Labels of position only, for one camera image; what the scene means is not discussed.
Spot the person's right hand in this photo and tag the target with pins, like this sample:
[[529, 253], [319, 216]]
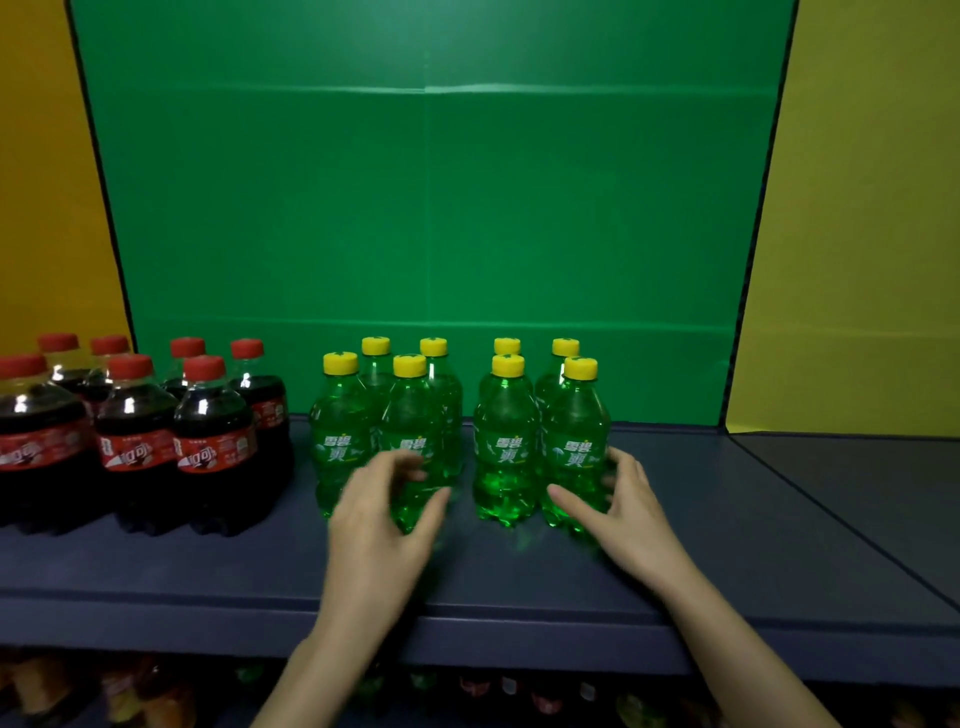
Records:
[[637, 532]]

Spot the person's left hand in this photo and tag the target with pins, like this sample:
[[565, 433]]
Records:
[[367, 547]]

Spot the person's left thumb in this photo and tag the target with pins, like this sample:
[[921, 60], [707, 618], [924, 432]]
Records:
[[433, 517]]

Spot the person's right thumb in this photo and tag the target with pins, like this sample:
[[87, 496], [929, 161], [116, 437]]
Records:
[[576, 508]]

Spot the green soda bottle yellow cap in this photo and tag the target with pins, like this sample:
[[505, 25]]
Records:
[[574, 420], [412, 420]]

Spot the person's right forearm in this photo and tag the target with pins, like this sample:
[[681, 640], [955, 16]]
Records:
[[739, 660]]

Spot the person's left forearm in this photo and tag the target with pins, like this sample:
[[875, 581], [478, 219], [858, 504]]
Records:
[[330, 675]]

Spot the group of green soda bottles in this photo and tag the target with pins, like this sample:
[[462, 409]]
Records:
[[504, 442]]

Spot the dark blue shelf board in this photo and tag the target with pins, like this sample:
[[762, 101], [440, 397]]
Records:
[[750, 540]]

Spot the green backing panel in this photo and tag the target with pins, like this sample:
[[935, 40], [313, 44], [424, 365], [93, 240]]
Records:
[[427, 210]]

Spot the group of dark cola bottles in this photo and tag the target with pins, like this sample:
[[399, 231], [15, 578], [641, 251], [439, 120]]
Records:
[[135, 442]]

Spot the row of dim assorted bottles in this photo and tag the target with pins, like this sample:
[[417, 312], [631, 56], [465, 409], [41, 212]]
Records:
[[150, 694]]

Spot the yellow backing panel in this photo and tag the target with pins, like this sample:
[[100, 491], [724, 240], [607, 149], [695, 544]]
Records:
[[862, 225]]

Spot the orange backing panel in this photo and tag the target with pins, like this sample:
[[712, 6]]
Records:
[[45, 187]]

